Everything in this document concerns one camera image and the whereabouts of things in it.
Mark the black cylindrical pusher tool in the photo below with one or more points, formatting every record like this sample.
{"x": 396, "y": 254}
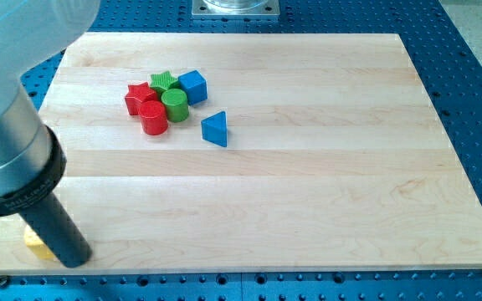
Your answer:
{"x": 43, "y": 212}

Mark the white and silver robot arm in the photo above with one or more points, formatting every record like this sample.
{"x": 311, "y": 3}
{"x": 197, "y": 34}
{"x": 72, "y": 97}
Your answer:
{"x": 31, "y": 159}

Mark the yellow hexagon block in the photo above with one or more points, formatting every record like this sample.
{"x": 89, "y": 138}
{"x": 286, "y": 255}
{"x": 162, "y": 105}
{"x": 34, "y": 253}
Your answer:
{"x": 36, "y": 245}

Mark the red cylinder block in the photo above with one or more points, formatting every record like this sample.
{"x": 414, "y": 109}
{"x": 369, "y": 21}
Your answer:
{"x": 153, "y": 117}

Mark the red star block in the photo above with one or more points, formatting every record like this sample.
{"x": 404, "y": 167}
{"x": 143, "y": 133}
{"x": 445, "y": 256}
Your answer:
{"x": 137, "y": 95}

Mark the green star block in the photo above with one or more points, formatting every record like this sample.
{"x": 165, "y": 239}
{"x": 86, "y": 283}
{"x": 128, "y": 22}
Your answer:
{"x": 162, "y": 82}

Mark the green cylinder block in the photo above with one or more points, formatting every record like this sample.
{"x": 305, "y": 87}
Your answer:
{"x": 176, "y": 104}

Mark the blue triangle block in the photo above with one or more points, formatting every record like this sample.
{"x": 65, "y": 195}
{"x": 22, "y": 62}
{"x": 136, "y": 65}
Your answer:
{"x": 214, "y": 129}

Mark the blue cube block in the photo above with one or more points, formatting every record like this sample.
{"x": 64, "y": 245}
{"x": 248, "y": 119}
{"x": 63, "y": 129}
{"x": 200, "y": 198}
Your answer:
{"x": 195, "y": 87}

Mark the light wooden board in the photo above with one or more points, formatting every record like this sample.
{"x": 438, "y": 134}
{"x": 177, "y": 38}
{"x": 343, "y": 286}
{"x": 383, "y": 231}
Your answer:
{"x": 336, "y": 158}

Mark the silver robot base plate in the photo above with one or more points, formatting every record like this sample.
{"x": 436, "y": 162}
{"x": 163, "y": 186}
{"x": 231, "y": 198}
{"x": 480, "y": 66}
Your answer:
{"x": 235, "y": 9}

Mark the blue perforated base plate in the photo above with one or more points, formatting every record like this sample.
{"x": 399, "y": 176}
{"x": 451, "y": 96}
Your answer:
{"x": 448, "y": 66}

